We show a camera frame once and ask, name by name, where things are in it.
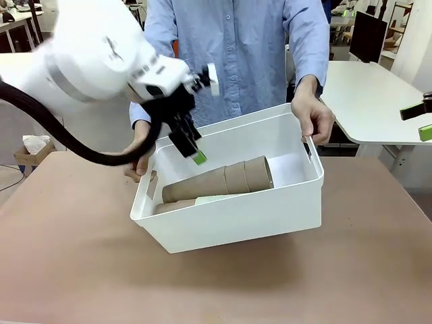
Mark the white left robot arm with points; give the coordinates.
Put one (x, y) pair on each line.
(87, 44)

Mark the white plastic basket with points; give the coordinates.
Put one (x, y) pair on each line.
(236, 219)

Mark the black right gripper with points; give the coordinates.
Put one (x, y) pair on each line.
(428, 96)

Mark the black monitor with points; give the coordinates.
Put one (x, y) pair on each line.
(368, 35)

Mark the cardboard box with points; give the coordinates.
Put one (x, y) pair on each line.
(33, 158)

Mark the person's right forearm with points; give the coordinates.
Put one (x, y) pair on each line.
(138, 114)

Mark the crumpled white paper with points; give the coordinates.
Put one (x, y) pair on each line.
(35, 142)

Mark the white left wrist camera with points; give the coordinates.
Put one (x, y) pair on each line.
(213, 79)

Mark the white table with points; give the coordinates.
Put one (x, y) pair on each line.
(368, 101)

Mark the person's right hand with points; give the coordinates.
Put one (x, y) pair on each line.
(140, 170)

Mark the person's left hand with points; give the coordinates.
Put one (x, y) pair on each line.
(314, 114)

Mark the person's blue shirt torso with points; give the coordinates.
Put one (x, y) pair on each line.
(243, 50)

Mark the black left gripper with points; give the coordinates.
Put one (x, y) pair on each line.
(172, 108)

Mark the person's left forearm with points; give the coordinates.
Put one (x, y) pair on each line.
(310, 60)

